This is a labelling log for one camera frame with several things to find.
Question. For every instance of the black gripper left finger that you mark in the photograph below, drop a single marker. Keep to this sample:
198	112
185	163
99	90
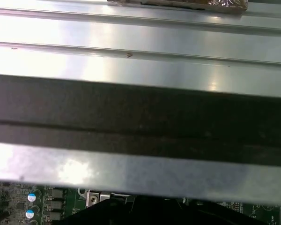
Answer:
112	214

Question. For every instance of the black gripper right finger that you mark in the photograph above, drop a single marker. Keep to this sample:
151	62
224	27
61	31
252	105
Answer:
201	216

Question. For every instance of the CPU socket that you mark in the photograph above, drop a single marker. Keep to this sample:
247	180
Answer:
93	199

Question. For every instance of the grey square inductor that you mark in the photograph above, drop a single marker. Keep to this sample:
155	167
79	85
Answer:
53	216
55	194
54	205

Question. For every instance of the blue top capacitor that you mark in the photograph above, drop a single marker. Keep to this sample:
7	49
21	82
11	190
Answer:
31	197
29	214

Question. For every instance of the green motherboard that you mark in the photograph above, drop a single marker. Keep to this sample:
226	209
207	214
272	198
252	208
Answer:
18	197

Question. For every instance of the black open PC case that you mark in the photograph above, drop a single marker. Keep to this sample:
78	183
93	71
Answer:
131	117

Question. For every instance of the brown base plate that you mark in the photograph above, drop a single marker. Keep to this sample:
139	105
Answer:
224	4

